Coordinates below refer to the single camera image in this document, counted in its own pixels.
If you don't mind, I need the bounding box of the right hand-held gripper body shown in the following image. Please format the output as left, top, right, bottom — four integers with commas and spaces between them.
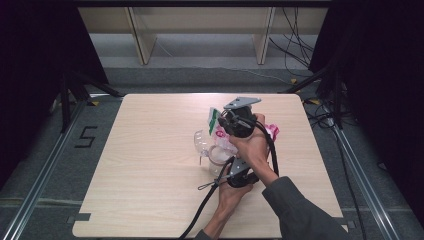
221, 96, 262, 138

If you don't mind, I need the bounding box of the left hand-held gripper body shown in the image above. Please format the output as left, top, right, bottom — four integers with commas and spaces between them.
226, 158, 260, 189

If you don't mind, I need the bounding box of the pink and white plastic bag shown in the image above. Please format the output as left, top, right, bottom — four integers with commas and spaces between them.
207, 107, 280, 156

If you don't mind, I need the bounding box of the clear plastic cup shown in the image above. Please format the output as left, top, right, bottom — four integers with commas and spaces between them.
193, 129, 236, 178

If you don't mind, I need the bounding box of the person's left hand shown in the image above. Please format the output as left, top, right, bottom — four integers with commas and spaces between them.
217, 180, 255, 215

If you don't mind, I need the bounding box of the person's right hand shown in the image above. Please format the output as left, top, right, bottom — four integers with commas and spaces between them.
229, 113, 280, 188

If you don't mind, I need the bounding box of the black metal stand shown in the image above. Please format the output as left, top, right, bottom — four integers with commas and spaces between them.
59, 69, 125, 134
281, 61, 346, 131

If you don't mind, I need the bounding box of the black tape floor mark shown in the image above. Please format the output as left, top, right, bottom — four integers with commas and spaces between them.
74, 125, 98, 149

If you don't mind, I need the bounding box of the black curtain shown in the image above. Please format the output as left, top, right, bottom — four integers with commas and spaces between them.
309, 0, 424, 229
0, 0, 109, 189

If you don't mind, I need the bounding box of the thin metal wire clasp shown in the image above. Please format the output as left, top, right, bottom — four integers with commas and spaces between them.
197, 180, 222, 192

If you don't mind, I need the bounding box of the right hand-held gripper black cable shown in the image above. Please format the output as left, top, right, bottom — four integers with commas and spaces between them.
254, 120, 280, 178

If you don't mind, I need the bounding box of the hand-held gripper black cable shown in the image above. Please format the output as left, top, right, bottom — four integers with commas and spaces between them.
254, 120, 280, 178
179, 155, 236, 240

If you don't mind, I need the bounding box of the left hand-held gripper black cable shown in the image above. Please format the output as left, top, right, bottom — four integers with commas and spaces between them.
179, 155, 236, 240

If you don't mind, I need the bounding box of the bundle of black cables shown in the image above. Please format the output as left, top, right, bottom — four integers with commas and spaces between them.
269, 6, 316, 69

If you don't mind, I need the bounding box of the light wooden desk frame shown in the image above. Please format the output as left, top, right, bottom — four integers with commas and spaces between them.
78, 6, 329, 66

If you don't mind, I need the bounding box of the aluminium floor rail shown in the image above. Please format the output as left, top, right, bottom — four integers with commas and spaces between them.
328, 114, 401, 240
0, 99, 89, 240

